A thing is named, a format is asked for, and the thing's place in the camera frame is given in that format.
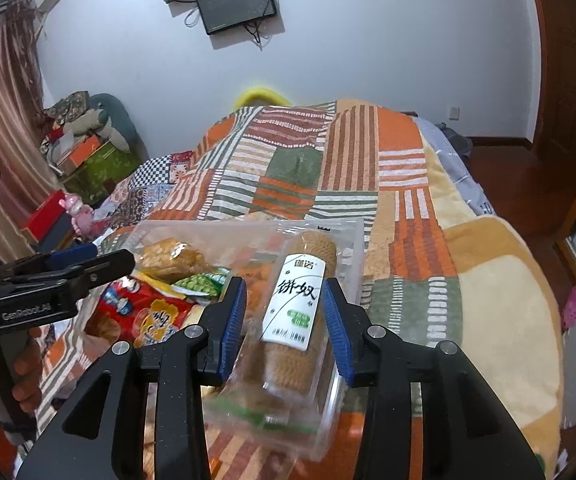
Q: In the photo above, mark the orange striped patchwork blanket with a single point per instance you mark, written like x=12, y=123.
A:
x=293, y=175

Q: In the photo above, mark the person's left hand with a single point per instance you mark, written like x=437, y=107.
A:
x=28, y=370

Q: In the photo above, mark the checkered patchwork quilt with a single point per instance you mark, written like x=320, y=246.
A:
x=148, y=185

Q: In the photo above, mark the red box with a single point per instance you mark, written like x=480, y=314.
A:
x=43, y=215

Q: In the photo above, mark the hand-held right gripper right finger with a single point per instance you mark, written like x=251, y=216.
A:
x=338, y=330

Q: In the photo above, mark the clear round biscuit pack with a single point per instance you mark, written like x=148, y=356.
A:
x=293, y=310

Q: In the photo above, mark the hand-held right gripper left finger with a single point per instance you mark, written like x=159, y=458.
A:
x=233, y=320

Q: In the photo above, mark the wooden room door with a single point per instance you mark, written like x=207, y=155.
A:
x=567, y=85

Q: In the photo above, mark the orange box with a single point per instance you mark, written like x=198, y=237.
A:
x=80, y=152

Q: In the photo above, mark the brown striped curtain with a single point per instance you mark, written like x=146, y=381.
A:
x=3, y=85

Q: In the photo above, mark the orange fried snack bag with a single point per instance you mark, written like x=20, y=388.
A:
x=260, y=290

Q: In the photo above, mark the pink slipper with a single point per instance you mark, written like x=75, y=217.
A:
x=573, y=307

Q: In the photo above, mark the yellow nuts packet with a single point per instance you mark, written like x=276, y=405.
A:
x=178, y=257

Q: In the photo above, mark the red snack bag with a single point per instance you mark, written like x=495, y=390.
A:
x=148, y=320

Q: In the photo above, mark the clear plastic storage container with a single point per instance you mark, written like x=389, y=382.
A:
x=248, y=240

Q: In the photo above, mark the pink doll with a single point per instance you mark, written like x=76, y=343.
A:
x=78, y=215

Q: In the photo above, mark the green pea snack packet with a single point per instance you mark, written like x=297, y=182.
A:
x=200, y=285

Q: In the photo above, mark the beige fleece blanket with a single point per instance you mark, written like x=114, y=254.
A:
x=492, y=300

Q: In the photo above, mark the wall socket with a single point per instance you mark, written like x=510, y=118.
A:
x=454, y=112

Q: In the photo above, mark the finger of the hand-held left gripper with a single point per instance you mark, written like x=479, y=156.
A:
x=108, y=265
x=73, y=254

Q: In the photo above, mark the pile of plush toys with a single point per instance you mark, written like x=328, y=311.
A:
x=75, y=115

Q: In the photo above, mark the small wall monitor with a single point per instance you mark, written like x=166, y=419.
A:
x=235, y=2

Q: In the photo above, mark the dark grey box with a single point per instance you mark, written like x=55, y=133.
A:
x=60, y=237

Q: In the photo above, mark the yellow hoop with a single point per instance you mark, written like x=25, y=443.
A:
x=260, y=94

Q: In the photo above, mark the grey bed sheet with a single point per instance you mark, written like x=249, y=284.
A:
x=452, y=170

